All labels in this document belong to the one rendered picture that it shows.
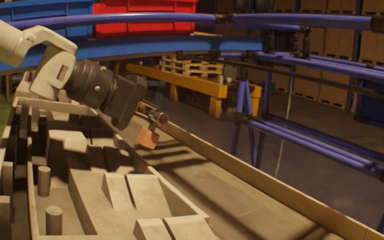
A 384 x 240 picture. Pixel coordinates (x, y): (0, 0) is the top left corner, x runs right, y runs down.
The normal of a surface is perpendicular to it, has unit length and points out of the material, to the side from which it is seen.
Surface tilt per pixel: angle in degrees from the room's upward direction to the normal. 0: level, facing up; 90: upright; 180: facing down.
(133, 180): 31
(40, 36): 92
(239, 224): 0
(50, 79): 84
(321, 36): 90
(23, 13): 92
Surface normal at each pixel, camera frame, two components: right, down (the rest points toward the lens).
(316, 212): -0.84, 0.04
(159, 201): 0.47, -0.71
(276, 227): 0.09, -0.97
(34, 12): 0.53, 0.29
